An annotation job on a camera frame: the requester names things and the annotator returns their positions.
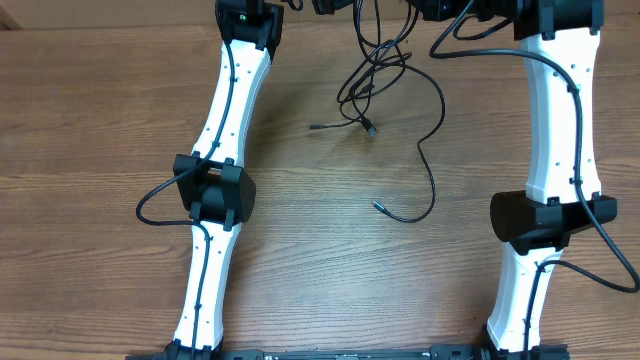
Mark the black USB cable short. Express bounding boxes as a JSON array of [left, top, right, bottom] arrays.
[[309, 1, 418, 136]]

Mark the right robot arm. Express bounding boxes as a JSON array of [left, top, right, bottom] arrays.
[[412, 0, 617, 359]]

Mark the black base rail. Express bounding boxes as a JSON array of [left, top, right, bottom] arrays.
[[221, 345, 487, 360]]

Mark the black USB cable long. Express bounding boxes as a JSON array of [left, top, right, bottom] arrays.
[[349, 0, 447, 224]]

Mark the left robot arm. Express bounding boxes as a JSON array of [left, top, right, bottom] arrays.
[[161, 1, 284, 359]]

